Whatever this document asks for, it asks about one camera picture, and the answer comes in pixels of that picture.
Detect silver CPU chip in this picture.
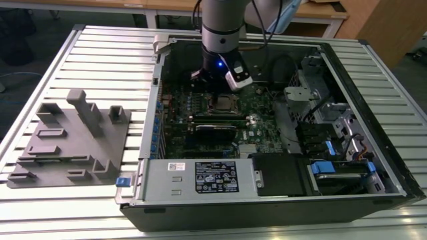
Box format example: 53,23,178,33
217,96,240,111

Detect metal socket cover frame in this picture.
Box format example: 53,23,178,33
207,94,245,115

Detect black RAM slot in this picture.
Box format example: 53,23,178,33
193,119,252,126
194,113,248,120

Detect grey case latch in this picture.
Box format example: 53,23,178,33
153,34,173,55

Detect black graphics card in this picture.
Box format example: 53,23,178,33
195,124,240,146

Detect green motherboard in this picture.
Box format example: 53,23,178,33
159,83,292,160

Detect silver chipset heatsink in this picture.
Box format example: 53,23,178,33
238,143,261,154

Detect silver drive cage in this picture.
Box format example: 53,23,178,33
284,56,361,156

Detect black drive bay cage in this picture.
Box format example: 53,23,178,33
296,122,340,155

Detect wooden desk white legs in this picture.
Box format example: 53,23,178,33
146,0,350,38
0,0,161,28

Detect silver power supply unit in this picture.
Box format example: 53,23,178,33
142,158,261,201

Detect grey parts rack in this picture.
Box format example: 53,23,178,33
6,89,134,190

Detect blue disk carrier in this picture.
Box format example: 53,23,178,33
309,161,365,196

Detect blue case latch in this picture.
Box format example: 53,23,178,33
115,176,133,188

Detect wooden cabinet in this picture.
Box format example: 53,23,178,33
336,0,427,70

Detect black PC case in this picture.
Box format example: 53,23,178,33
115,33,427,233

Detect black office chair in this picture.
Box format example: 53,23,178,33
0,7,38,67

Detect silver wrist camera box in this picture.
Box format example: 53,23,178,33
225,58,254,91

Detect black looped internal cable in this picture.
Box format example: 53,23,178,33
272,53,300,85

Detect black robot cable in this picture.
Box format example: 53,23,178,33
250,0,286,49

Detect silver drive bracket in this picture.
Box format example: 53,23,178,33
284,86,320,103

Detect black drive cable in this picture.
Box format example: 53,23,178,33
300,93,333,125

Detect coloured wire bundle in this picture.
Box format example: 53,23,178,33
353,146,373,161

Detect blue floor cable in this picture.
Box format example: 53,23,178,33
0,71,45,79

